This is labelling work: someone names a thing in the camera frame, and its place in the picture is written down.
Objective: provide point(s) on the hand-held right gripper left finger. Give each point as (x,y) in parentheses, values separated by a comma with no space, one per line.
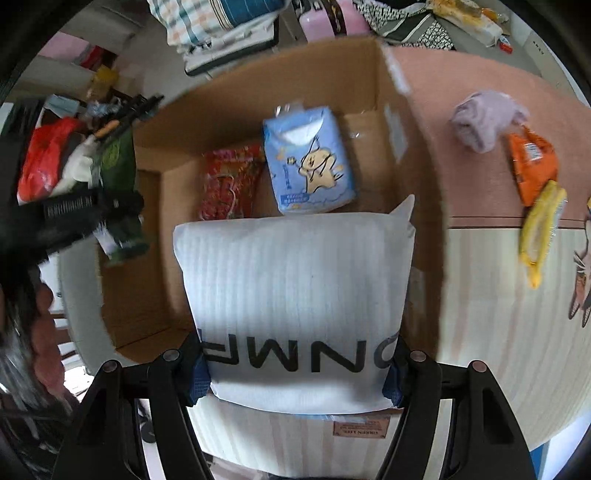
(198,385)

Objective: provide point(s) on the white foam pouch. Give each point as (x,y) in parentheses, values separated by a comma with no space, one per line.
(295,286)

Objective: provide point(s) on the white cloth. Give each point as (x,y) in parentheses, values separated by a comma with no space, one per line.
(78,166)

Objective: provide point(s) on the green packet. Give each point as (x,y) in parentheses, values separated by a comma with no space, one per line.
(117,161)

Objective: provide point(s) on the black and white case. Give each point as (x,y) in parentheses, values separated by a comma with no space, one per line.
(231,53)

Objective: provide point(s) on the cardboard box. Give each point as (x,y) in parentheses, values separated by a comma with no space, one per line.
(323,87)

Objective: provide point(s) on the blue face mask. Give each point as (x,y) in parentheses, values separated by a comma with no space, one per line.
(62,104)

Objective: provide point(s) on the purple fuzzy cloth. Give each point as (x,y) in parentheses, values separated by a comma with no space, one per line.
(485,122)

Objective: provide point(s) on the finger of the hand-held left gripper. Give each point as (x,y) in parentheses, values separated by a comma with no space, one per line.
(136,107)
(124,207)

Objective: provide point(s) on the red plastic bag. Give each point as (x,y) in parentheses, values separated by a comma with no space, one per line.
(39,157)

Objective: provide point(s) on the yellow bag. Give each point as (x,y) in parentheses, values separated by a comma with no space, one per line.
(101,82)

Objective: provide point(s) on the small red white packet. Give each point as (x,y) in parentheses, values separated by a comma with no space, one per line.
(505,44)

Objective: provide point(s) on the yellow packet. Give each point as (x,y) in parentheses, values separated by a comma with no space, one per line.
(542,221)

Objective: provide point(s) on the blue cartoon tissue pack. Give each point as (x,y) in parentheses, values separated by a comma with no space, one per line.
(311,161)

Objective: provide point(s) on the pink case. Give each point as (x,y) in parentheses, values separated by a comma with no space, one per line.
(323,18)

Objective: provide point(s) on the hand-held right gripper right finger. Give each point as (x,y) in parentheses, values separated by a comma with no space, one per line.
(393,385)

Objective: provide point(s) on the dark patterned cloth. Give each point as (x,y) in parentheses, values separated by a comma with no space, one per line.
(411,25)

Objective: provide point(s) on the orange snack packet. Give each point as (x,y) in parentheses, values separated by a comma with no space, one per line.
(533,164)

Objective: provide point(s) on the pink blanket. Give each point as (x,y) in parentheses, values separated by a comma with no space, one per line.
(480,184)

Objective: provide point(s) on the red patterned packet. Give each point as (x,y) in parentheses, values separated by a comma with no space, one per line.
(231,180)

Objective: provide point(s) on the person's left hand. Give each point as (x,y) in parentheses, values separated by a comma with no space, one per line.
(46,332)

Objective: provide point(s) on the beige snack packet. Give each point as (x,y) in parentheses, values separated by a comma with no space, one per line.
(466,16)

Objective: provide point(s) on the plaid fabric bag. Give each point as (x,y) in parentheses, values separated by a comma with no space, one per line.
(203,18)

